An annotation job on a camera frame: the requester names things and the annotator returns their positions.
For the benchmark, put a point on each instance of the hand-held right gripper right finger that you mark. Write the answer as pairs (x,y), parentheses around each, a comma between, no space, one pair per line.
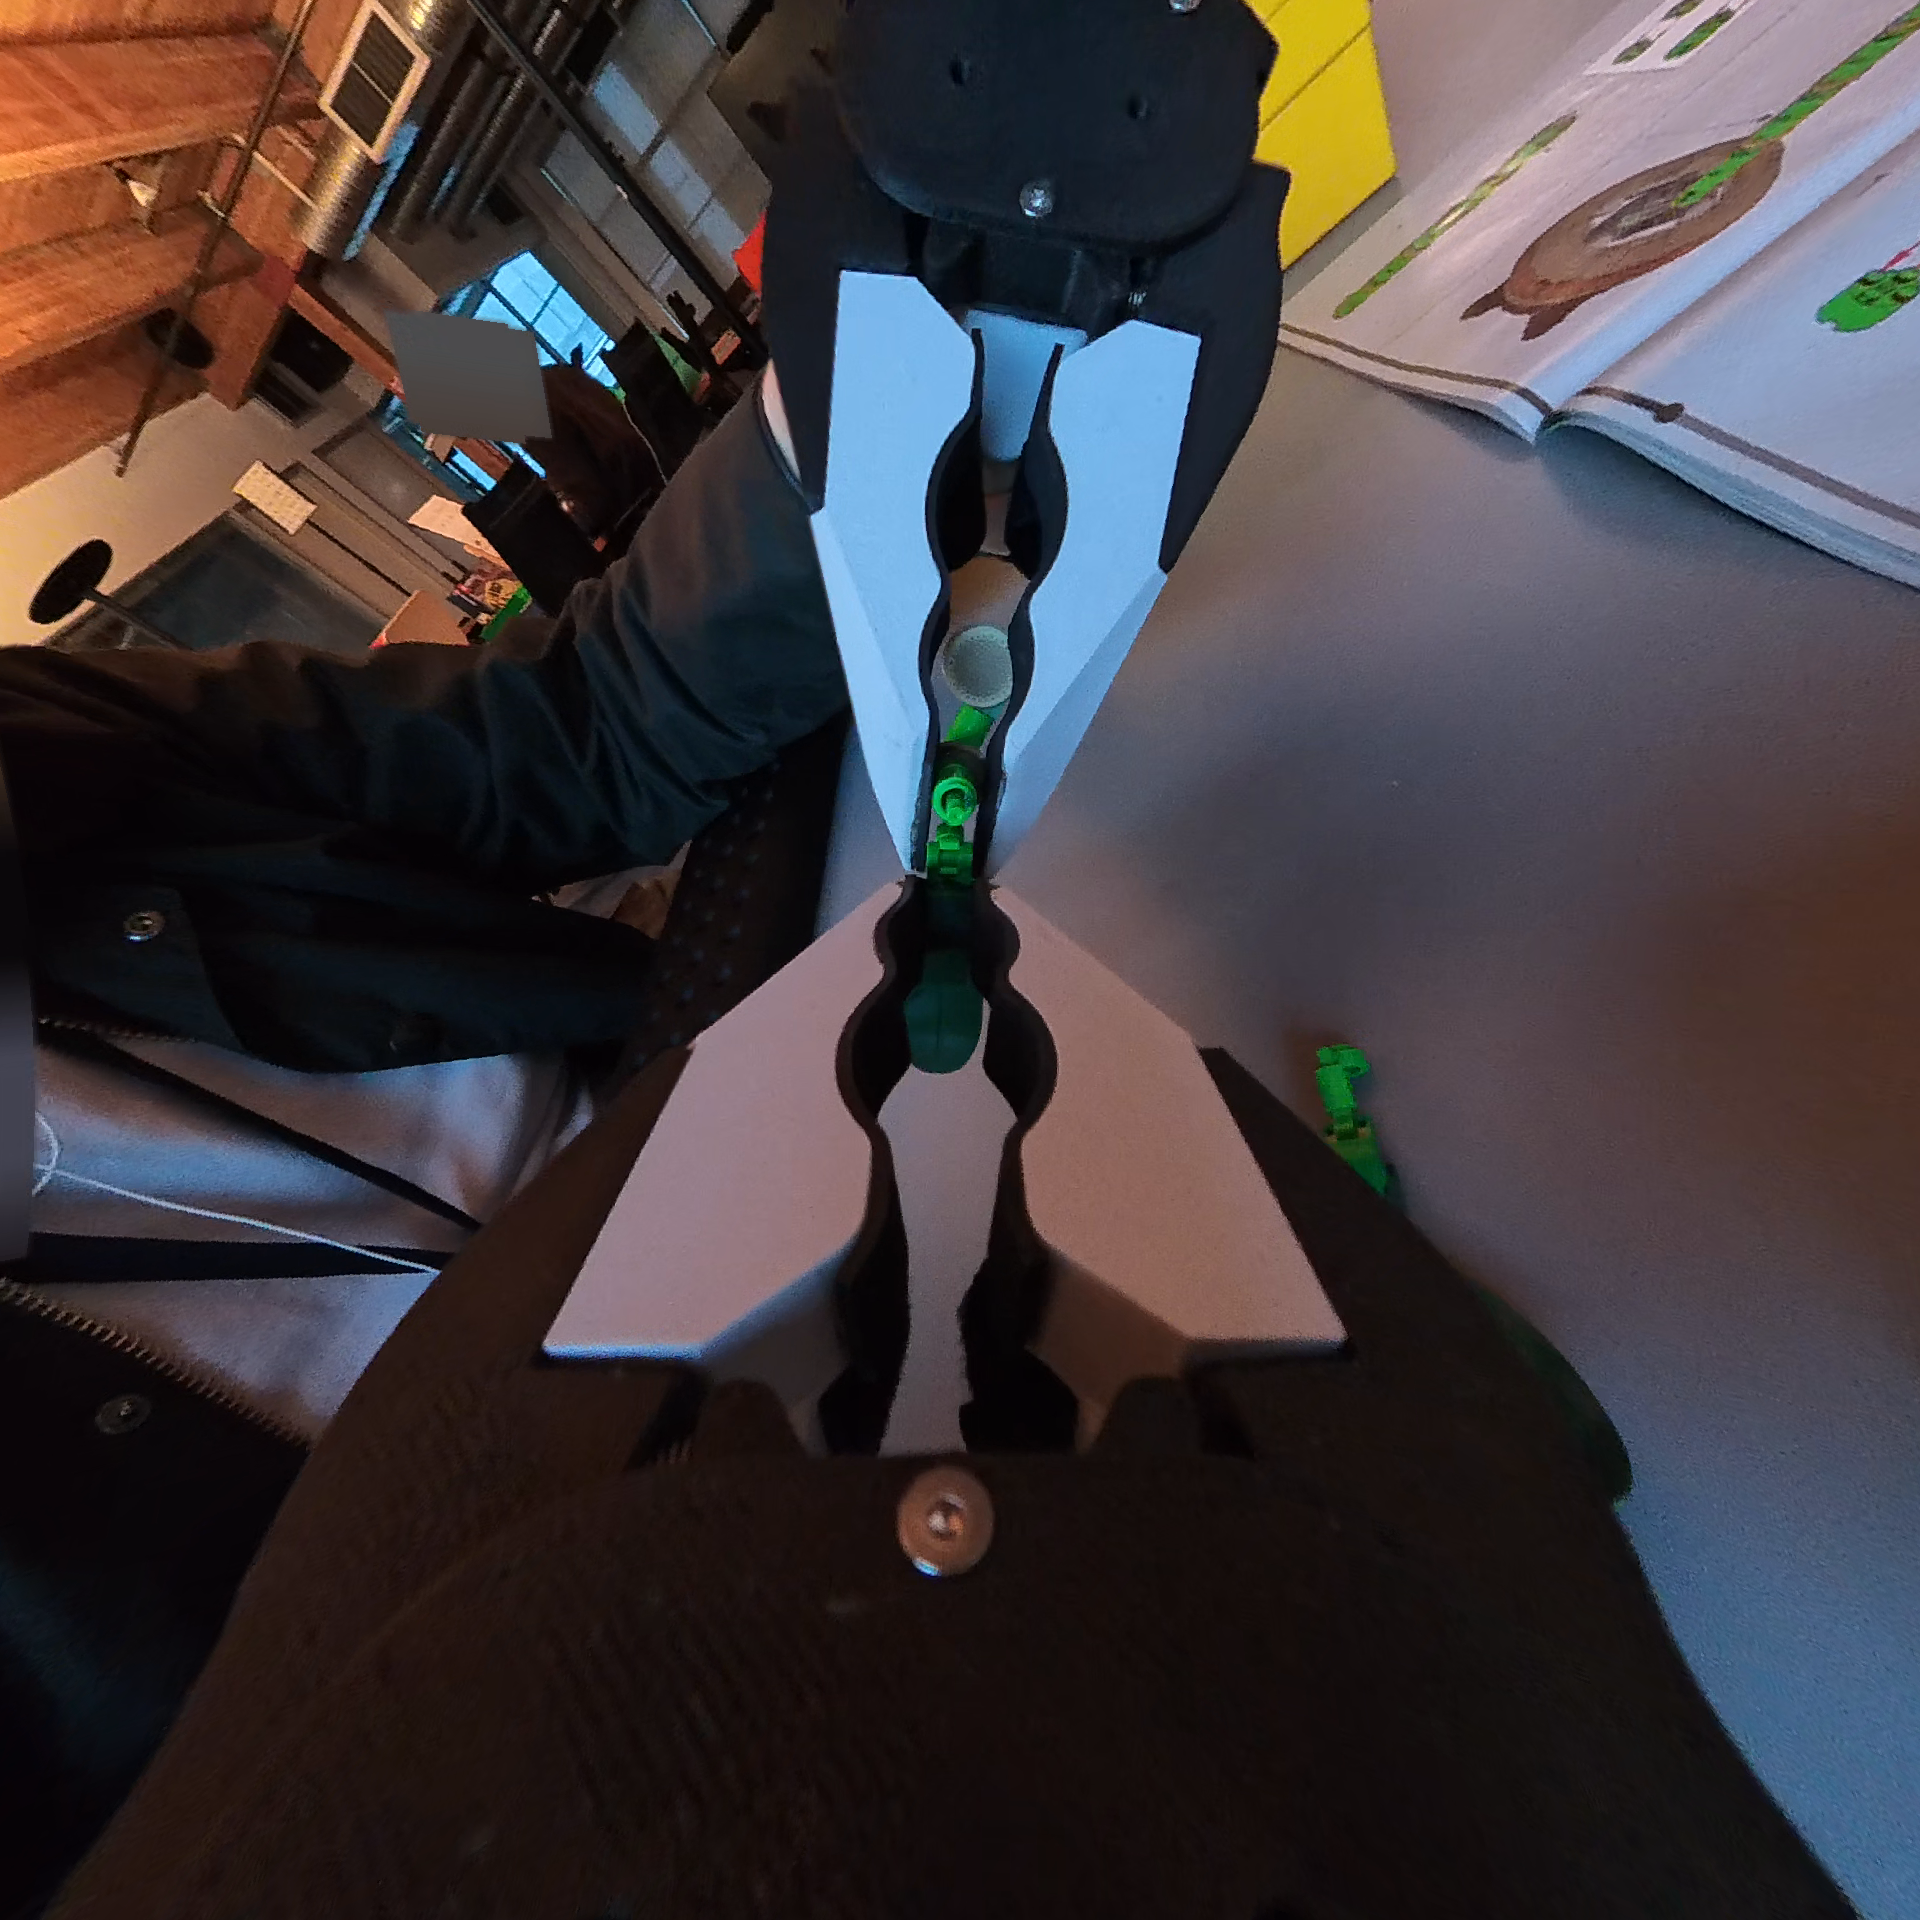
(1171,1184)

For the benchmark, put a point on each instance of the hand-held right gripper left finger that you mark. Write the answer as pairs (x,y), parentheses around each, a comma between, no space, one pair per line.
(721,1184)

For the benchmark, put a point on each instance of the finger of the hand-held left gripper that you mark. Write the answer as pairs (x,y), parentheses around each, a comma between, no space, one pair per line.
(1110,524)
(879,524)

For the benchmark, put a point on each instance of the green brick bamboo stalk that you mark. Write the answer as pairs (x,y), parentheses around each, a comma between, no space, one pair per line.
(980,662)

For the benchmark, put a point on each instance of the dark green leaf piece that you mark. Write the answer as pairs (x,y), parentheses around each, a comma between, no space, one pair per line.
(945,1019)

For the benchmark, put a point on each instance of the person's left forearm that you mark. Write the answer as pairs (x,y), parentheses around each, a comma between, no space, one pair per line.
(451,750)

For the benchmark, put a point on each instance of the grey desk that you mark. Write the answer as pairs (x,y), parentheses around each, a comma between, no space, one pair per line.
(1501,902)

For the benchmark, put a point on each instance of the yellow plastic bin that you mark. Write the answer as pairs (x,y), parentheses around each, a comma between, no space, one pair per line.
(1329,135)

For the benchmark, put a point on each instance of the white instruction booklet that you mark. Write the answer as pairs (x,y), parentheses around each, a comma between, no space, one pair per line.
(1652,300)

